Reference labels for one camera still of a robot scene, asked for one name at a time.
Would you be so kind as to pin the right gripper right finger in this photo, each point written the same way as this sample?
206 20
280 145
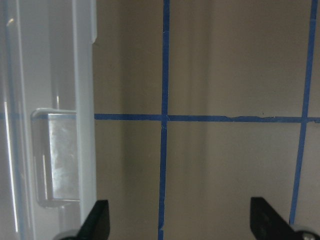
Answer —
267 224

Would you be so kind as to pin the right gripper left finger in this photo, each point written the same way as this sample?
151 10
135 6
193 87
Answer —
97 224

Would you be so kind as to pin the clear plastic box lid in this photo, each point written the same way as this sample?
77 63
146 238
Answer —
47 139

